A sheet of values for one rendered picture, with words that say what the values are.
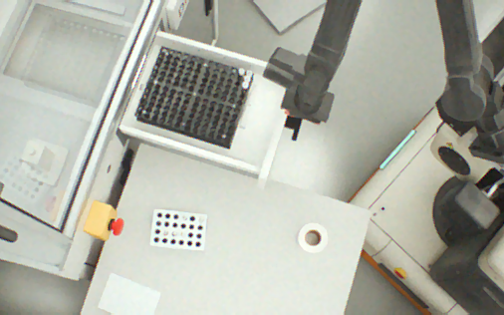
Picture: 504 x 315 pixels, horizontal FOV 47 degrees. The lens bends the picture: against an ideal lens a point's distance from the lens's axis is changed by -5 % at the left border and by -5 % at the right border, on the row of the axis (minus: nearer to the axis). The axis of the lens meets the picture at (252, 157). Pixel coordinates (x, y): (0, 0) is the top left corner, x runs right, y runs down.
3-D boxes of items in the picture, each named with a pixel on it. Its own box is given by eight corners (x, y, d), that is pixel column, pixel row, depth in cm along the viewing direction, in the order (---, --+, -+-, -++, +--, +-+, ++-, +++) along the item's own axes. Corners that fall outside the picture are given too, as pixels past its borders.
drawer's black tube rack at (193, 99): (253, 84, 142) (254, 73, 135) (229, 153, 137) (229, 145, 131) (163, 57, 143) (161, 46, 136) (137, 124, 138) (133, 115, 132)
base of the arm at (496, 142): (504, 164, 100) (540, 119, 102) (489, 132, 96) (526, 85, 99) (469, 155, 107) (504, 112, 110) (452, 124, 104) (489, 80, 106)
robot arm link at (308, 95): (323, 99, 113) (335, 74, 115) (290, 83, 114) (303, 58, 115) (317, 111, 120) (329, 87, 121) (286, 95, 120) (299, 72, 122)
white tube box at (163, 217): (208, 216, 141) (207, 214, 137) (204, 252, 139) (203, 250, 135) (155, 211, 141) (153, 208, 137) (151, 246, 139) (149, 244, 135)
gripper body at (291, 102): (288, 82, 128) (291, 69, 121) (334, 97, 128) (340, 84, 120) (279, 110, 126) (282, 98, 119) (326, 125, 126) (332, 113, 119)
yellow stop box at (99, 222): (121, 212, 132) (115, 206, 125) (110, 242, 131) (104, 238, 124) (100, 205, 133) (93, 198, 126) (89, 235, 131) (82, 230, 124)
